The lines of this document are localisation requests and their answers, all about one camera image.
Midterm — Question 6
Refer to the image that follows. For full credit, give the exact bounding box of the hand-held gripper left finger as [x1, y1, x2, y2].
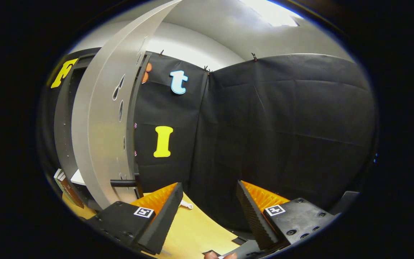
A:
[85, 182, 184, 255]

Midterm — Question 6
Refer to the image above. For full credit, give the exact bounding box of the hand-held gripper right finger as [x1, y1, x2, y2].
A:
[236, 181, 339, 252]

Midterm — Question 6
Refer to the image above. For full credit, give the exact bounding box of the black door handle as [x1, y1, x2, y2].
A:
[110, 179, 137, 187]

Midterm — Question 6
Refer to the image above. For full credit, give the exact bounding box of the beige cabinet door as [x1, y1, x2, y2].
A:
[71, 0, 182, 210]

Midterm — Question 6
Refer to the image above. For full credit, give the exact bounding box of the dark grey object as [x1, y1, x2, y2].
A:
[331, 191, 360, 216]

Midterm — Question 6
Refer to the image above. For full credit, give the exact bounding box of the white cabinet shelf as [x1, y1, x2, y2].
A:
[70, 169, 86, 186]

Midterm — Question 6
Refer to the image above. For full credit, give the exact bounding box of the brown book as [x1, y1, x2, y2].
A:
[58, 174, 84, 209]

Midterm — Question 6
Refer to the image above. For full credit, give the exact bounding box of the black backdrop cloth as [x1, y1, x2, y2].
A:
[38, 47, 378, 234]

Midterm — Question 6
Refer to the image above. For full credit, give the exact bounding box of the dark grey cabinet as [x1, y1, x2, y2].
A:
[53, 52, 153, 211]

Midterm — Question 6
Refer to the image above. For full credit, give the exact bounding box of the row of black cloth clips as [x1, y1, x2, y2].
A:
[158, 50, 258, 73]

